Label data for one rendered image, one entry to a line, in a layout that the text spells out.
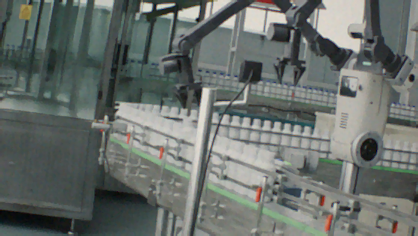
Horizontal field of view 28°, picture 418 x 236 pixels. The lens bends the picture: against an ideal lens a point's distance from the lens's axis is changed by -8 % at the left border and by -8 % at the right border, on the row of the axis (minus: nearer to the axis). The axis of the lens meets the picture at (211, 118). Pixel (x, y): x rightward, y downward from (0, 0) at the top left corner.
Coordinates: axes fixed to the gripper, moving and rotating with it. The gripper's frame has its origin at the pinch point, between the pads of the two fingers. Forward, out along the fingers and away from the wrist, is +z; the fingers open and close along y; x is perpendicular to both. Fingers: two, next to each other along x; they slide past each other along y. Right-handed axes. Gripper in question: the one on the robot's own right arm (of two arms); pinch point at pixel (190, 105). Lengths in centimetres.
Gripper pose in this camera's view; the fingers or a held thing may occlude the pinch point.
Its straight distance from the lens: 361.1
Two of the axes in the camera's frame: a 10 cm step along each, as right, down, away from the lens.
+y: -9.1, 2.0, -3.5
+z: 1.5, 9.7, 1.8
